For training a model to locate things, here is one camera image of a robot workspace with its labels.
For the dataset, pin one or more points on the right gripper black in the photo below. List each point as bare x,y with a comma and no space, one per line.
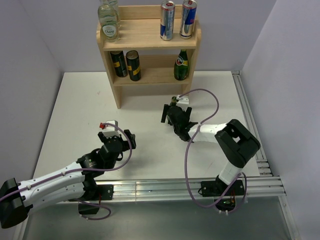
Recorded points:
188,112

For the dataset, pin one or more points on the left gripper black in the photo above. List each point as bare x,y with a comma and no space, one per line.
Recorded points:
125,144

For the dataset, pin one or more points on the green glass bottle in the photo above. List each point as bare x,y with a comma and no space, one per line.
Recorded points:
181,66
173,101

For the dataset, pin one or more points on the green glass bottle front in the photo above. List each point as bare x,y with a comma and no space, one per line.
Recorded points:
181,66

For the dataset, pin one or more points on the black yellow can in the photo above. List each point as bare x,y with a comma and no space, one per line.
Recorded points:
119,63
133,65

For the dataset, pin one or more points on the silver blue energy drink can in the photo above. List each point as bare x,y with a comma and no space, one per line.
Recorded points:
188,15

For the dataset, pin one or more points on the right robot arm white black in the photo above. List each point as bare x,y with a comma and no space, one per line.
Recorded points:
238,144

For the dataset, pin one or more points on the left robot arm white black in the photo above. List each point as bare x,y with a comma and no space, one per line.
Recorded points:
74,182

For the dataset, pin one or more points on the wooden two-tier shelf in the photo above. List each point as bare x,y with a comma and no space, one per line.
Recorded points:
140,31

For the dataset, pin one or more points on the clear glass bottle front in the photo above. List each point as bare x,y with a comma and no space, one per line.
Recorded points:
108,19

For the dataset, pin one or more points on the clear glass bottle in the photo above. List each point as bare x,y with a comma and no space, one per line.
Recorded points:
115,5
108,19

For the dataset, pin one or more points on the clear glass bottle rear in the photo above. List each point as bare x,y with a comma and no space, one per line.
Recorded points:
115,5

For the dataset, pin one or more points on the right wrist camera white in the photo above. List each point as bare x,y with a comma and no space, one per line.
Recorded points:
182,100

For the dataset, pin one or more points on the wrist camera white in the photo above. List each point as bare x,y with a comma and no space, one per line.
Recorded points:
109,129
182,100

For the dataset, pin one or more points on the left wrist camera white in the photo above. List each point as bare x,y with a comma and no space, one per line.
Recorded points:
109,129

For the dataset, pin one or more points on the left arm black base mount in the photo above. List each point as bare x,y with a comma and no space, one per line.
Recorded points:
104,192

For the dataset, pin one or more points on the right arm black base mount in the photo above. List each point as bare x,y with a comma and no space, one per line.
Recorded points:
215,188

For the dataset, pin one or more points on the aluminium rail frame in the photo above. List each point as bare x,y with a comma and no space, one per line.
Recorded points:
151,198

